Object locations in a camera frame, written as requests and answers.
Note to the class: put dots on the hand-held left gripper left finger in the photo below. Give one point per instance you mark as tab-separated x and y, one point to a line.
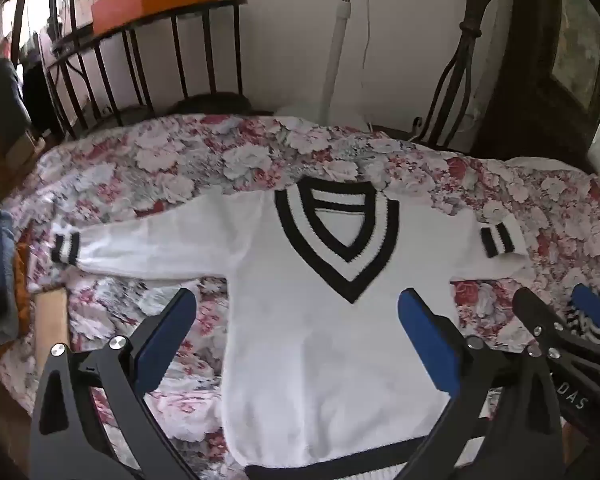
167	340

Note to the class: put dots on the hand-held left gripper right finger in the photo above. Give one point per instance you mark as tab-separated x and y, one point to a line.
427	345

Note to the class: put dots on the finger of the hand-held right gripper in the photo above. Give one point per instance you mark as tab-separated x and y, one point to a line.
535	310
592	305

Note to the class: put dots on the white black-trimmed v-neck sweater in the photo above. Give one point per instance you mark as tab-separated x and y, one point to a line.
305	335

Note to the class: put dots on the black white striped cloth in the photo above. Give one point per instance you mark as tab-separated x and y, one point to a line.
587	324

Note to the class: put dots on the wooden board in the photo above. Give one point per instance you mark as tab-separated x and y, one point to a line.
52	315

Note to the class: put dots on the floral bedspread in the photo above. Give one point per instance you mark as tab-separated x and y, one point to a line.
180	160

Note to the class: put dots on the dark wooden cabinet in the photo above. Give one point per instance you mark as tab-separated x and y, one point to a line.
525	85

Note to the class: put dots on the landscape painting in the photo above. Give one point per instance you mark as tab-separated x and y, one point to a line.
575	35

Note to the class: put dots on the dark cloth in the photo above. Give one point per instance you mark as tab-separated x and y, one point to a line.
0	100

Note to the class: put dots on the white fan stand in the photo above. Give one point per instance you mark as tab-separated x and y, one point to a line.
337	50

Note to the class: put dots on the black metal rack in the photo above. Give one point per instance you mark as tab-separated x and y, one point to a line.
225	3

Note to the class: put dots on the black iron bed frame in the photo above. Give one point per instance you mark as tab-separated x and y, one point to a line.
472	25

